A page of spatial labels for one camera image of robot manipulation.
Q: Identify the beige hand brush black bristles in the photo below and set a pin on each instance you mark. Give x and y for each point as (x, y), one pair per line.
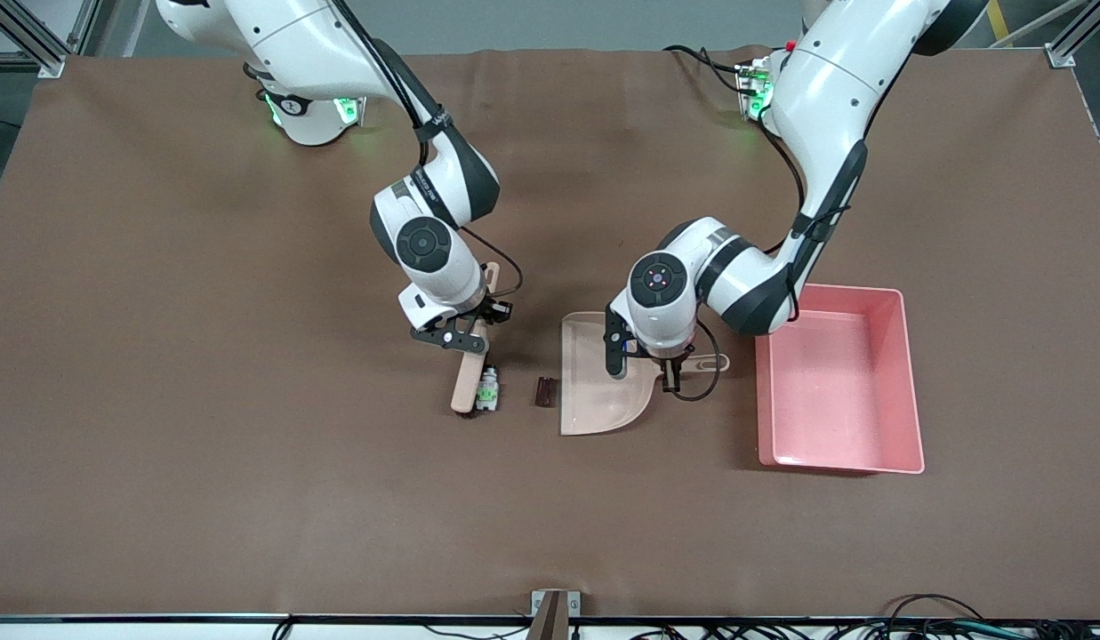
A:
(465, 387)

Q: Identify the white green switch component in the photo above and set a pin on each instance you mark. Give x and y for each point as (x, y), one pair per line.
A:
(488, 391)

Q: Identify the beige plastic dustpan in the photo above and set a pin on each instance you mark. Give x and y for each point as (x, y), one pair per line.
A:
(594, 391)

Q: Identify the dark brown block component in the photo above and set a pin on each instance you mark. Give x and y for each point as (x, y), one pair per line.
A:
(547, 392)

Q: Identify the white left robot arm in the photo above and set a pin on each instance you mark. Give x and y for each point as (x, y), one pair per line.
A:
(825, 89)

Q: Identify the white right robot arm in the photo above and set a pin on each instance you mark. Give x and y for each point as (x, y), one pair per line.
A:
(425, 240)

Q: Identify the pink plastic bin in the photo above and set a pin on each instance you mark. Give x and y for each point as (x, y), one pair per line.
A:
(843, 400)

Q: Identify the brown table cover sheet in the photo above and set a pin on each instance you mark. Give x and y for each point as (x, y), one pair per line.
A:
(247, 498)

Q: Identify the grey metal bracket plate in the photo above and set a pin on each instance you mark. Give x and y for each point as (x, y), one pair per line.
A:
(539, 603)

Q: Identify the aluminium frame profile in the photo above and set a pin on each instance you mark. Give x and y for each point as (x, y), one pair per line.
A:
(43, 49)
(1061, 55)

